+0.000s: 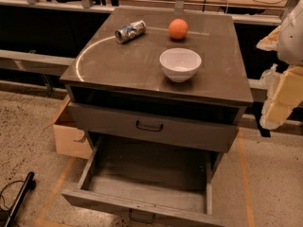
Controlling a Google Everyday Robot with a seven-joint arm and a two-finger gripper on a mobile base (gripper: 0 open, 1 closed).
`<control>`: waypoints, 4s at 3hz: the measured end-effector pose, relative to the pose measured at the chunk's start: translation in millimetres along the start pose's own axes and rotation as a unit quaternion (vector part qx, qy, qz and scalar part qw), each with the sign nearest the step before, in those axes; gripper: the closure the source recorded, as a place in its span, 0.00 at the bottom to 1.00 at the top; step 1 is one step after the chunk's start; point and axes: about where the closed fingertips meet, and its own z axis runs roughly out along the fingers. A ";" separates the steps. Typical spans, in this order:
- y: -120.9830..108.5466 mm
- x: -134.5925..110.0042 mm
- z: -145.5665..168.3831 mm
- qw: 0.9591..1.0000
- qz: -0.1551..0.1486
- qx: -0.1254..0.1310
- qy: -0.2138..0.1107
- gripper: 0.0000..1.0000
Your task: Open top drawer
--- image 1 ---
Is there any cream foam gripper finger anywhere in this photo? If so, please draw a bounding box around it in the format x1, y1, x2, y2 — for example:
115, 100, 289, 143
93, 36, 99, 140
259, 65, 303, 130
257, 26, 281, 51

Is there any grey top drawer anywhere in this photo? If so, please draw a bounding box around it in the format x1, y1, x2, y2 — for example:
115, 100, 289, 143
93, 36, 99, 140
68, 102, 238, 152

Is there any grey drawer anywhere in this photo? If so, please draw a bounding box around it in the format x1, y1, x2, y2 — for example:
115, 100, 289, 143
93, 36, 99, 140
68, 102, 238, 152
62, 135, 224, 227

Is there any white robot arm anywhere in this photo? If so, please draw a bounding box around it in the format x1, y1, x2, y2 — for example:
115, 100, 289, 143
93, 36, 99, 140
257, 0, 303, 130

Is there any grey drawer cabinet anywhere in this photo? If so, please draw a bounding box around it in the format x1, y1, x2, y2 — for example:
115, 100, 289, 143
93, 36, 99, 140
59, 7, 255, 206

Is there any grey bottom drawer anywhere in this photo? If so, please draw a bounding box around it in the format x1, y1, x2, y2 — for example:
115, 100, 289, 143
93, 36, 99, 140
62, 135, 224, 227

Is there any clear plastic bottle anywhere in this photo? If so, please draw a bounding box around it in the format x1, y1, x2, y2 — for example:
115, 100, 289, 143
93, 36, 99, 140
258, 63, 279, 89

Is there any white bowl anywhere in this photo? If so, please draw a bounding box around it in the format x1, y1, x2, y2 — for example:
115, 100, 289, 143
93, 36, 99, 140
159, 48, 202, 82

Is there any orange fruit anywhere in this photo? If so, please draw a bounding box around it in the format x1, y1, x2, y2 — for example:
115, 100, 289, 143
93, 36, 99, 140
169, 19, 188, 40

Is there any crushed silver soda can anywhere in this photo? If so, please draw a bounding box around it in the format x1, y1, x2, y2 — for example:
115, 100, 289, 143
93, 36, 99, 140
115, 20, 147, 44

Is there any cardboard box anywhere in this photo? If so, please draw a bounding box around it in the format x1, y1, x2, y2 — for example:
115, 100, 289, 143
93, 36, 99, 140
45, 96, 92, 159

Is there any black cable on floor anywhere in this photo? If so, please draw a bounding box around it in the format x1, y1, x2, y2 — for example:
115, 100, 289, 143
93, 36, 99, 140
0, 179, 27, 213

